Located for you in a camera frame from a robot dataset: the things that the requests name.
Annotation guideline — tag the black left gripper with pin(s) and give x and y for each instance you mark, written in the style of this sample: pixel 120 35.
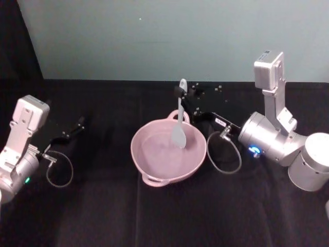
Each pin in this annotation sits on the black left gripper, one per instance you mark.
pixel 52 131

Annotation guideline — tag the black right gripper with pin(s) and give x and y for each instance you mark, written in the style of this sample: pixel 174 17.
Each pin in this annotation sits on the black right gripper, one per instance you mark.
pixel 216 113

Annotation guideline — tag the grey plastic spoon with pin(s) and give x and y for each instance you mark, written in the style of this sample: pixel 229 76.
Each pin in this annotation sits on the grey plastic spoon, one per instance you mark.
pixel 179 136

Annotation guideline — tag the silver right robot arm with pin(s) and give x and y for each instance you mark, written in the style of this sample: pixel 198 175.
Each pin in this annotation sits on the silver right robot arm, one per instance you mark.
pixel 262 144

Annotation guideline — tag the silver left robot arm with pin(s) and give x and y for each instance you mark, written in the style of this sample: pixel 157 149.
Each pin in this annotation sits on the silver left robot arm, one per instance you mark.
pixel 21 128

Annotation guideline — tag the black curtain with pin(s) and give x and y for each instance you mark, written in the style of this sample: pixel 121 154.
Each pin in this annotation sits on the black curtain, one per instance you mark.
pixel 15 38

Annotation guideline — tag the black table cloth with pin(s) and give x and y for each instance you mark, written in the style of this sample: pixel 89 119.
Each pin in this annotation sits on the black table cloth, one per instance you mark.
pixel 180 218

